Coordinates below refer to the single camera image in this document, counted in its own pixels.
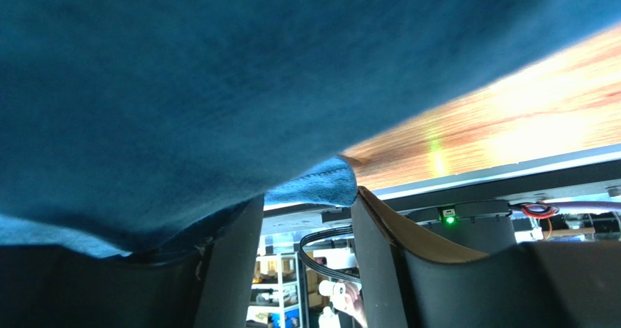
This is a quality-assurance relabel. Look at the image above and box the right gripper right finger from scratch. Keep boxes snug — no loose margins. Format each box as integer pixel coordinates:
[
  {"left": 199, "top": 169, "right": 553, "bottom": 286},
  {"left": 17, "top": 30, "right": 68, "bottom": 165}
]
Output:
[{"left": 351, "top": 187, "right": 620, "bottom": 327}]

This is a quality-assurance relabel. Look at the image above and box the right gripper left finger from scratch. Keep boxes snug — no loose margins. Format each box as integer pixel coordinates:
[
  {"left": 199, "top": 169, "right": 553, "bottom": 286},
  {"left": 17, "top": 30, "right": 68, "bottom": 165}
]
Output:
[{"left": 1, "top": 197, "right": 264, "bottom": 327}]

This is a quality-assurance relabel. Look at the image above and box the blue t-shirt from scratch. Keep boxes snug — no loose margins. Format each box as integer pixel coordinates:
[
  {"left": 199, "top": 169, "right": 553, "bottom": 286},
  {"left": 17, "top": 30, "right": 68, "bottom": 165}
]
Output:
[{"left": 1, "top": 0, "right": 620, "bottom": 252}]

